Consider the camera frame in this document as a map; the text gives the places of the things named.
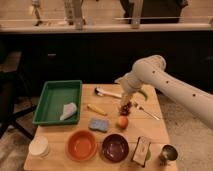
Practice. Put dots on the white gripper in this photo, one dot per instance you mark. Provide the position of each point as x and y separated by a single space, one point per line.
126 98

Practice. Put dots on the silver fork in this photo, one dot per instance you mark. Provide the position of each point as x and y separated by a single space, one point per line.
137 106

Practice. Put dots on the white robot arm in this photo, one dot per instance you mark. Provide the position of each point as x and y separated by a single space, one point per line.
151 70

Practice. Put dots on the blue sponge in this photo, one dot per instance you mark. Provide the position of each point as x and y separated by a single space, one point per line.
99 125

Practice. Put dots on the orange fruit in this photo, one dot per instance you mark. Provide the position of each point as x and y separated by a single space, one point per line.
122 122

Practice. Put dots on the orange bowl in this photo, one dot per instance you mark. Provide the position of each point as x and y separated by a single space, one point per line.
81 146

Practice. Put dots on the brown pine cone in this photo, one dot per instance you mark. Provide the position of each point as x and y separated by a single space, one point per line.
125 109

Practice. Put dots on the brown white box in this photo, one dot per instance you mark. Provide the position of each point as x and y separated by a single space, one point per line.
141 151

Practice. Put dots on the green pepper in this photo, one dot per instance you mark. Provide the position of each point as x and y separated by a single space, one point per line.
144 94

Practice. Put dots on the white towel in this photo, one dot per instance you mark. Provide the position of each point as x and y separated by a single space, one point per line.
68 110

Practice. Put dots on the silver metal cup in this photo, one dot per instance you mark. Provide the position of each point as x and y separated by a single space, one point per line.
168 153

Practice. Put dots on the black office chair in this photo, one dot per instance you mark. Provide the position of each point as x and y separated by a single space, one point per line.
9 78

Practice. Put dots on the purple bowl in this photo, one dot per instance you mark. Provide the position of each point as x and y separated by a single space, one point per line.
115 148

